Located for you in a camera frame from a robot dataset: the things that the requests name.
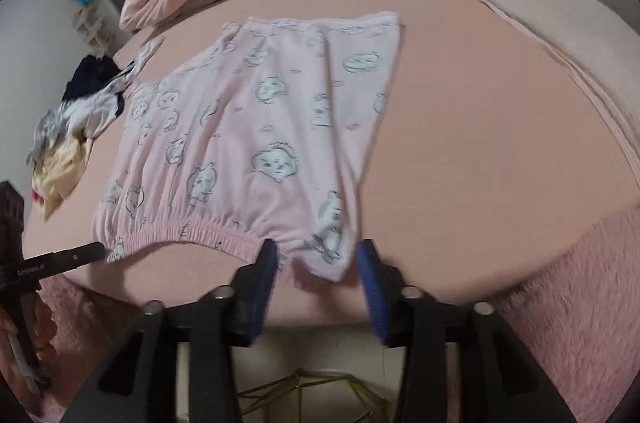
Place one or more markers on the pink printed pajama pants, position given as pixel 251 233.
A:
pixel 240 128

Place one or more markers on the pale yellow garment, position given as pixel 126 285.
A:
pixel 60 173

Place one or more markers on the person's left hand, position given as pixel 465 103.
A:
pixel 45 333

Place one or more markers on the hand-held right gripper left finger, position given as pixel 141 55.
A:
pixel 265 283

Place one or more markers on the white shelf unit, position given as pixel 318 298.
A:
pixel 90 25

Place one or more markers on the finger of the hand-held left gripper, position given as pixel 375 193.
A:
pixel 77 255

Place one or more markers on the grey striped garment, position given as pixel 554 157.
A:
pixel 52 128

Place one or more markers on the bed with pink sheet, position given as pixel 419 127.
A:
pixel 475 153

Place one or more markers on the pink fuzzy clothing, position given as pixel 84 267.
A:
pixel 575 303

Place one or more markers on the white grey garment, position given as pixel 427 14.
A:
pixel 107 103

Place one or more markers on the dark navy garment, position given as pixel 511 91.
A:
pixel 90 75

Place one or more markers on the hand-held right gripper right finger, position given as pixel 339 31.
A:
pixel 372 288

